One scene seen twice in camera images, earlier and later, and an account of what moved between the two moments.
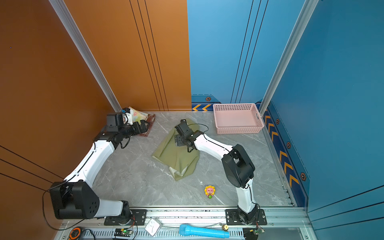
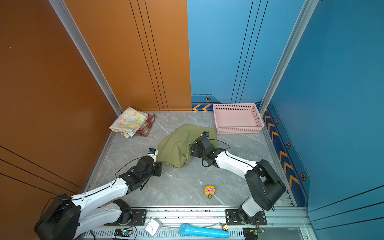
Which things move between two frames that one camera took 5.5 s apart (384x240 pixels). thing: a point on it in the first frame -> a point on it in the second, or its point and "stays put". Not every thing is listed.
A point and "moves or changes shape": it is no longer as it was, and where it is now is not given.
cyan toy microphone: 185,230 stays put
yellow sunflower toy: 209,191 stays put
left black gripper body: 129,131 -> 155,171
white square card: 152,227 stays put
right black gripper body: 180,141 -> 197,152
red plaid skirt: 150,119 stays put
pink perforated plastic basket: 237,118 stays put
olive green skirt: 180,162 moves or changes shape
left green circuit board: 123,232 stays put
